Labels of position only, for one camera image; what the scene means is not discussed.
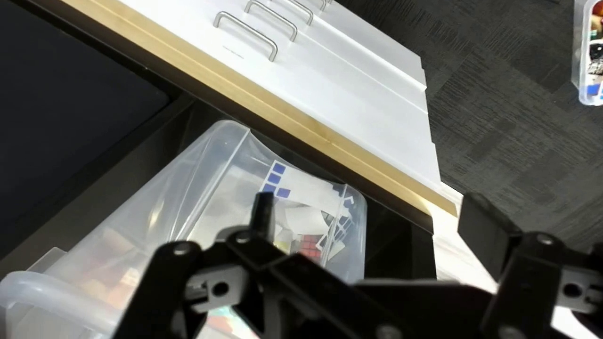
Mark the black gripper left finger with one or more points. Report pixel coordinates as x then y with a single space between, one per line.
162 282

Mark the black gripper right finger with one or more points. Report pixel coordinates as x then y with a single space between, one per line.
520 278

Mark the clear storage box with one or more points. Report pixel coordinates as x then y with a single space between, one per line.
175 199

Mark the white stickered puzzle cube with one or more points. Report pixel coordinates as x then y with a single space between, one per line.
275 180

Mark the white wooden-edged table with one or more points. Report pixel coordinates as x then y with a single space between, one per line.
250 99

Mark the white base cabinet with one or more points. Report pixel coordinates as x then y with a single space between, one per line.
350 81

